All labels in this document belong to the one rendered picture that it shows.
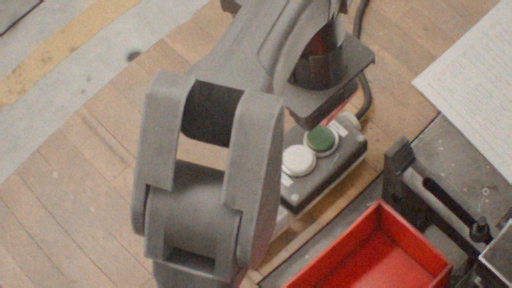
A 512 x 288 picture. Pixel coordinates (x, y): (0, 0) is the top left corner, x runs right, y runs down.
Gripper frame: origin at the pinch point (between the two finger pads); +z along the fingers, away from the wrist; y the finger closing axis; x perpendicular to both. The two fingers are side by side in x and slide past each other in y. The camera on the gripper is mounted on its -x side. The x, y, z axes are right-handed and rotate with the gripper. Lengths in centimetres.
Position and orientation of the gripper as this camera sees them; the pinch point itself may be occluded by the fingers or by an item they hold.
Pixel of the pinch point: (321, 117)
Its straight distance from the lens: 119.9
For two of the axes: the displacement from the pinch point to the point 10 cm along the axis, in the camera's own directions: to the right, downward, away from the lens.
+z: 0.8, 5.1, 8.6
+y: -7.2, 6.2, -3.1
